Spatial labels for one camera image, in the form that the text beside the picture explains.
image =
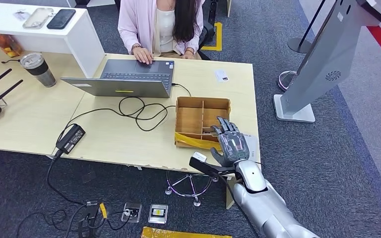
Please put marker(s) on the clear phone case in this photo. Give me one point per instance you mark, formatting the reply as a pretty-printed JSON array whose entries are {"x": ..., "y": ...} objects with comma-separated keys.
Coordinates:
[{"x": 38, "y": 17}]

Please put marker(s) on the person's right hand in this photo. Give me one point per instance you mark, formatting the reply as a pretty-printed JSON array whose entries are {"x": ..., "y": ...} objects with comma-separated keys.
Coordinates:
[{"x": 142, "y": 56}]

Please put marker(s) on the right robot hand grey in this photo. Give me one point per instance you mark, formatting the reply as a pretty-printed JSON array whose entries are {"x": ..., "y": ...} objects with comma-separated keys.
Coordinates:
[{"x": 235, "y": 146}]

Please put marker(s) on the chrome round base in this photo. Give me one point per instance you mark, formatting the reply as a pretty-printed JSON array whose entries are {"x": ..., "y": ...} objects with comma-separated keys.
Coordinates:
[{"x": 285, "y": 80}]

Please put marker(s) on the white ID card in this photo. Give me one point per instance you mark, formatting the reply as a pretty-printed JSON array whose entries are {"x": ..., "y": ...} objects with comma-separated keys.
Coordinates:
[{"x": 221, "y": 76}]

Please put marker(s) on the black stanchion pole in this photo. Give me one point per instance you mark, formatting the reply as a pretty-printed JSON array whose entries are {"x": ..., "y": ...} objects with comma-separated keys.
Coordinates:
[{"x": 299, "y": 45}]

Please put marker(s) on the grey laptop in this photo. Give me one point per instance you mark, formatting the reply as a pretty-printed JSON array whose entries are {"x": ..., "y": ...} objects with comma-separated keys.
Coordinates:
[{"x": 126, "y": 88}]

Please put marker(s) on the floor socket with plugs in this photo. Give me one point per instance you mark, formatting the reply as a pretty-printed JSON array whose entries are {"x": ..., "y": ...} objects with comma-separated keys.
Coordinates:
[{"x": 137, "y": 218}]

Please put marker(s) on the grey kiosk stand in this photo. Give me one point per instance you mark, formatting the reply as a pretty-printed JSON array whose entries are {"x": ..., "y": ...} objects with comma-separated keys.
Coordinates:
[{"x": 331, "y": 52}]

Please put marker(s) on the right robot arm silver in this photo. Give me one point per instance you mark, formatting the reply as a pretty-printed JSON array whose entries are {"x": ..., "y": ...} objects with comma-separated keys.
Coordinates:
[{"x": 269, "y": 210}]

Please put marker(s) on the person's left forearm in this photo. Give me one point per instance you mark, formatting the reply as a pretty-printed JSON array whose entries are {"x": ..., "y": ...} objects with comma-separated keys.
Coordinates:
[{"x": 195, "y": 41}]

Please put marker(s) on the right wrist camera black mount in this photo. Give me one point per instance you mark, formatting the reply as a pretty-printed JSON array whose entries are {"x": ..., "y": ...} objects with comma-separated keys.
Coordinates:
[{"x": 203, "y": 166}]

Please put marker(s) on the cardboard divider box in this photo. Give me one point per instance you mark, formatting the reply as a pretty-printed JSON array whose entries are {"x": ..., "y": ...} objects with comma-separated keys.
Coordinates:
[{"x": 189, "y": 120}]

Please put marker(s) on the clear plastic stand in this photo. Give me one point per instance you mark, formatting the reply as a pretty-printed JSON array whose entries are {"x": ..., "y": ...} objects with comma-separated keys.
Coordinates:
[{"x": 0, "y": 101}]

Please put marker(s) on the chrome stool base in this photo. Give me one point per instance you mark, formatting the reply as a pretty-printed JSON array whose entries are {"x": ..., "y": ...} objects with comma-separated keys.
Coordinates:
[{"x": 197, "y": 203}]

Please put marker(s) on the person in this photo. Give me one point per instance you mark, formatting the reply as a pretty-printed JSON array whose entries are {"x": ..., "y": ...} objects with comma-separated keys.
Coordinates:
[{"x": 138, "y": 23}]

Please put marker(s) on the grey card reader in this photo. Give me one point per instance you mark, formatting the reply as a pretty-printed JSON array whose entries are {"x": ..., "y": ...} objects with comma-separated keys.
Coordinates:
[{"x": 253, "y": 148}]

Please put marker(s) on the steel tumbler with lid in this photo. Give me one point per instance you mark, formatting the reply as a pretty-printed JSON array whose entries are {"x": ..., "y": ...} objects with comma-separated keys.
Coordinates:
[{"x": 42, "y": 74}]

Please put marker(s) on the small clear packet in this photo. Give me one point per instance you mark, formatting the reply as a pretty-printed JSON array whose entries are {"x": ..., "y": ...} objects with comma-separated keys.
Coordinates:
[{"x": 21, "y": 14}]

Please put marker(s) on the orange snack bag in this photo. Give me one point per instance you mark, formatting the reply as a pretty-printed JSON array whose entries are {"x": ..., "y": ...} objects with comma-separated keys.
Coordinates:
[{"x": 8, "y": 44}]

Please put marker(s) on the white desk shelf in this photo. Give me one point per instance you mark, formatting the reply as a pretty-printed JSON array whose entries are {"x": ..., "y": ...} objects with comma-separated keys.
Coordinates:
[{"x": 78, "y": 42}]

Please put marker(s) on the black power adapter brick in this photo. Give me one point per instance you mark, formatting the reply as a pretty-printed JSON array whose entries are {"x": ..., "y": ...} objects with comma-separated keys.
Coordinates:
[{"x": 71, "y": 138}]

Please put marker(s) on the light wood desk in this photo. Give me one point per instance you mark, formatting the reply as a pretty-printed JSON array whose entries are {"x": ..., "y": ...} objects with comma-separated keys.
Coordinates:
[
  {"x": 118, "y": 141},
  {"x": 29, "y": 121}
]

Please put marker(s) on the black smartphone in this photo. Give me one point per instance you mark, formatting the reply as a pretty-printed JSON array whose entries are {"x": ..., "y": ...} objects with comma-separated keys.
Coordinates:
[{"x": 61, "y": 18}]

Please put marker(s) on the black office chair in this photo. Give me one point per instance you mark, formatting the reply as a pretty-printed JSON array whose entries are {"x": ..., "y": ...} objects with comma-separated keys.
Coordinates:
[{"x": 210, "y": 23}]

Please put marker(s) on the person's right forearm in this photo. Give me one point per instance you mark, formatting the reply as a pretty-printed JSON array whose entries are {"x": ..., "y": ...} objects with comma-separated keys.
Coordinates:
[{"x": 128, "y": 36}]

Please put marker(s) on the left robot hand grey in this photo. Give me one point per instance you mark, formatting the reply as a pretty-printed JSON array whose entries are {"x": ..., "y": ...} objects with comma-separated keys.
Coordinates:
[{"x": 92, "y": 220}]

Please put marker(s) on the person's left hand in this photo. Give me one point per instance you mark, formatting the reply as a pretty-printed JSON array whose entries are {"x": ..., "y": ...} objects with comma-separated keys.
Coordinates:
[{"x": 189, "y": 56}]

